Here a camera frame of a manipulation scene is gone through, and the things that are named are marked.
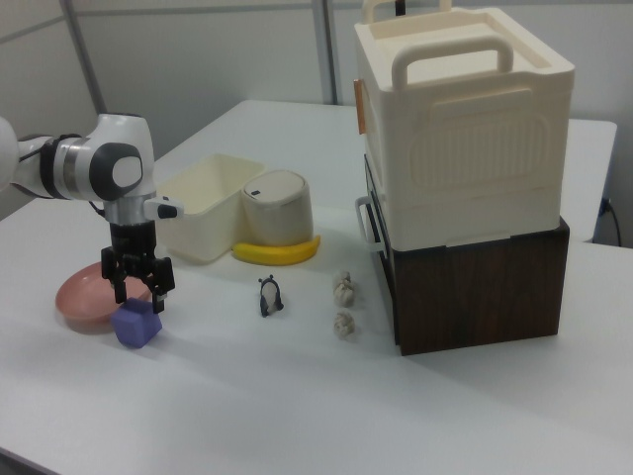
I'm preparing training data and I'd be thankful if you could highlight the cream plastic storage box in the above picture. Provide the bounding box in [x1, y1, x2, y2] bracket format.
[353, 0, 578, 249]

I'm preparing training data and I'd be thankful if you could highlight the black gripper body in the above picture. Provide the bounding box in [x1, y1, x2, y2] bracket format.
[109, 220, 159, 276]

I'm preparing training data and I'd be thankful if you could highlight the grey partition post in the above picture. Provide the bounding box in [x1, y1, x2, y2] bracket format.
[319, 0, 343, 105]
[59, 0, 109, 118]

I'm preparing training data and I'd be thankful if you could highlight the cream round lidded bin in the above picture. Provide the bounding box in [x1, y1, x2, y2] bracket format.
[240, 169, 316, 248]

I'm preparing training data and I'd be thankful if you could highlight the dark wooden drawer box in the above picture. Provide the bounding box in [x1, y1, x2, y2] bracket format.
[363, 152, 571, 357]

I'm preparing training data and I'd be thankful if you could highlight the yellow banana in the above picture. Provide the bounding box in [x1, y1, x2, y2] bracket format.
[231, 235, 321, 267]

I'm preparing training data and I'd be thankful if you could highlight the pink plate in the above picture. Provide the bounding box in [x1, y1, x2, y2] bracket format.
[54, 261, 154, 333]

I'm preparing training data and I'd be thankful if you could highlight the black cable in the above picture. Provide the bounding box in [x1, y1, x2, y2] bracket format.
[600, 197, 622, 246]

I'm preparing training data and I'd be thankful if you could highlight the cream rectangular open bin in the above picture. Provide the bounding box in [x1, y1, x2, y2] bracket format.
[153, 152, 267, 266]

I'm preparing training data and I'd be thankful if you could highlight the purple cube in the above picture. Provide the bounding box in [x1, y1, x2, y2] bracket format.
[110, 298, 164, 350]

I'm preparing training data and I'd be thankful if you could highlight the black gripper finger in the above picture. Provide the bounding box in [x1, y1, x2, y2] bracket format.
[100, 247, 130, 305]
[139, 256, 177, 315]

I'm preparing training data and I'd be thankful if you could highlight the white drawer handle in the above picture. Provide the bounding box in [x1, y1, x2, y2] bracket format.
[354, 195, 392, 251]

